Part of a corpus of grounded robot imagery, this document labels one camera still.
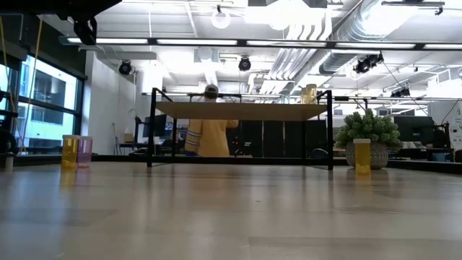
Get black computer monitor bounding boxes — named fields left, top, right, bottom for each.
left=142, top=113, right=168, bottom=138
left=393, top=115, right=435, bottom=144

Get large window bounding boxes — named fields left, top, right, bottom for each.
left=0, top=53, right=86, bottom=155

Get green artificial potted plant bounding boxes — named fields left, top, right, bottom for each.
left=334, top=108, right=404, bottom=170

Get black cabinet row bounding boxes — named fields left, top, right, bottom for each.
left=230, top=118, right=328, bottom=159

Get black equipment stand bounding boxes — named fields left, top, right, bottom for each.
left=0, top=108, right=19, bottom=157

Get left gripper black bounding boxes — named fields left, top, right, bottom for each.
left=68, top=0, right=123, bottom=46

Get yellow medicine bottle white cap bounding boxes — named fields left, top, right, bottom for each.
left=305, top=83, right=318, bottom=105

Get person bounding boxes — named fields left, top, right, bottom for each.
left=184, top=83, right=240, bottom=158

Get white ring ceiling lamp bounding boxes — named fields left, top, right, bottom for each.
left=211, top=9, right=232, bottom=30

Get pink medicine bottle white cap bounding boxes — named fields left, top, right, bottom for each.
left=77, top=136, right=93, bottom=168

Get silver ventilation duct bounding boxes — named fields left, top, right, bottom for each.
left=319, top=0, right=427, bottom=75

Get long overhead light bar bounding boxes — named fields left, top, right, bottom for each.
left=57, top=35, right=462, bottom=51

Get orange medicine bottle white cap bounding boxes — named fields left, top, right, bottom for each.
left=61, top=134, right=79, bottom=169
left=353, top=138, right=372, bottom=178

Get black aluminium table frame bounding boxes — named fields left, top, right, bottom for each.
left=0, top=153, right=462, bottom=176

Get dark office desk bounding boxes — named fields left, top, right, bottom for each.
left=389, top=146, right=456, bottom=163

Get yellow hanging cord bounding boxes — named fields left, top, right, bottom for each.
left=20, top=16, right=45, bottom=152

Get wooden shelf black metal legs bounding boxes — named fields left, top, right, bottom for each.
left=147, top=87, right=335, bottom=171

